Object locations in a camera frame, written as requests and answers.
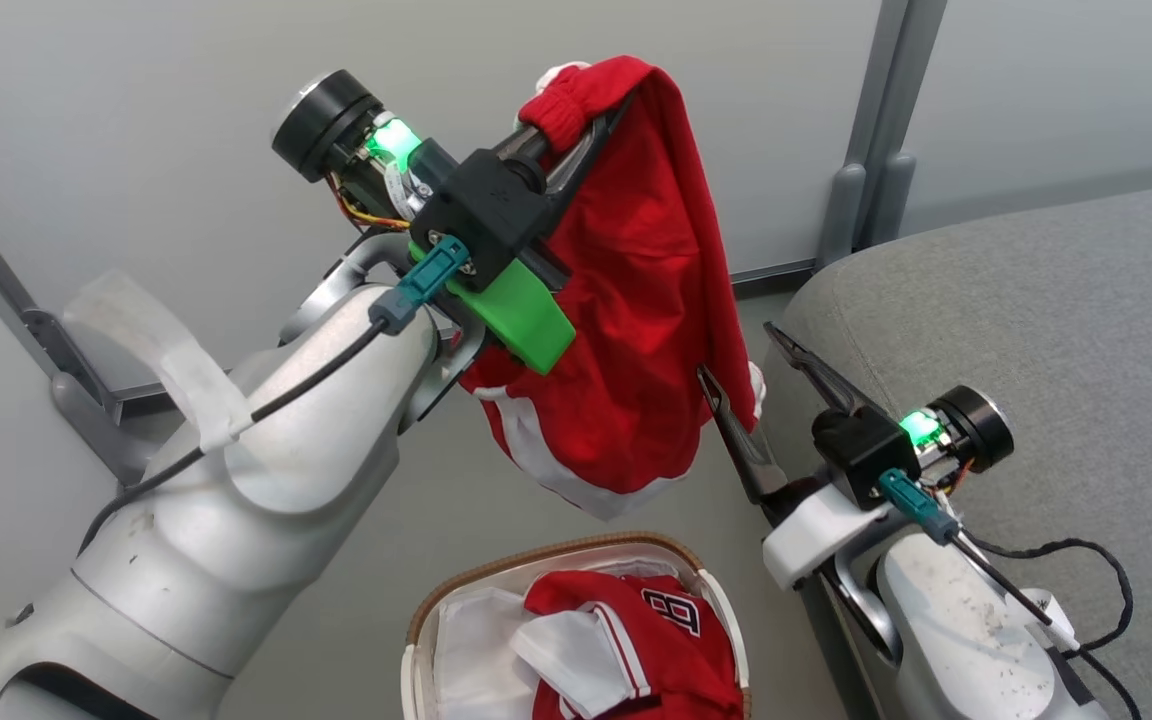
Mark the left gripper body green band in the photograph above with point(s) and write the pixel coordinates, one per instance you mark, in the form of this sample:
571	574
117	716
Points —
481	215

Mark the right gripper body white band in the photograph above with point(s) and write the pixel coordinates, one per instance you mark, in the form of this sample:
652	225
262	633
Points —
861	450

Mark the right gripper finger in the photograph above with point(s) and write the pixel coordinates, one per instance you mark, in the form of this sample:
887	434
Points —
748	455
811	372

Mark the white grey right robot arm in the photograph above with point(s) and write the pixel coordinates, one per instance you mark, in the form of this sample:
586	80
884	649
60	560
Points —
956	640

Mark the grey metal partition post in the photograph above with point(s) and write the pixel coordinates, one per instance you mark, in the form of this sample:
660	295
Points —
881	120
46	350

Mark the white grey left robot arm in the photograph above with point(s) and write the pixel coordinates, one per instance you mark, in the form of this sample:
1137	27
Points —
286	450

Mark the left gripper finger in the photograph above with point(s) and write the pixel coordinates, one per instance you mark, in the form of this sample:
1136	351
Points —
581	150
526	152

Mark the translucent tape strip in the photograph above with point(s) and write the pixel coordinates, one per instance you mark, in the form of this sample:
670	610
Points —
186	370

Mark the white cloth garment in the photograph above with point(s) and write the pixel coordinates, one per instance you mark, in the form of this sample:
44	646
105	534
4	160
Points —
576	660

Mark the red garment with white trim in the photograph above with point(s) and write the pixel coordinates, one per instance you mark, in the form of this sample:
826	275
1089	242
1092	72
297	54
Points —
636	300

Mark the red jersey with number print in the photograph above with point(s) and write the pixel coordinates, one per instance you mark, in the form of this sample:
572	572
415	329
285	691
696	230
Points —
681	650

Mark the white laundry basket brown rim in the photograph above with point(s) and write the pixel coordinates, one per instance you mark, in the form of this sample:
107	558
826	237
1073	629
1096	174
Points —
476	585

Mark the grey upholstered sofa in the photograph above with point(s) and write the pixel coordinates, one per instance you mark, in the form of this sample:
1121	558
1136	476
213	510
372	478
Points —
1036	320

